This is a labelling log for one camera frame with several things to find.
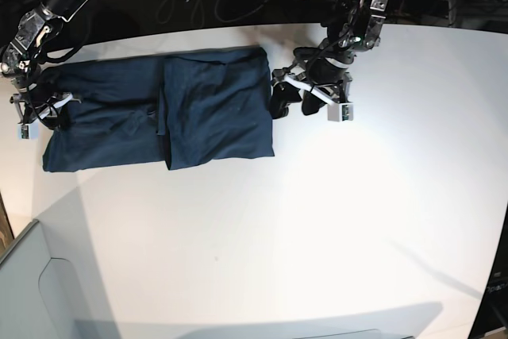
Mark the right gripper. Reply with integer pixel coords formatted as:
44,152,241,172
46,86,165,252
10,91,82,140

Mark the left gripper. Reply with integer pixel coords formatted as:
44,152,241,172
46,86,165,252
269,59,354,122

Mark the dark blue T-shirt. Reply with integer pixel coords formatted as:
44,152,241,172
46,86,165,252
42,46,274,172

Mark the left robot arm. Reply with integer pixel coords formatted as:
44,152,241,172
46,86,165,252
269,0,389,122

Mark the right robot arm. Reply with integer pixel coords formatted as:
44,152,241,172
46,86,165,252
1,0,90,140

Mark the grey plastic tray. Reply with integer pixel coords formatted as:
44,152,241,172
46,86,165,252
0,218,120,339

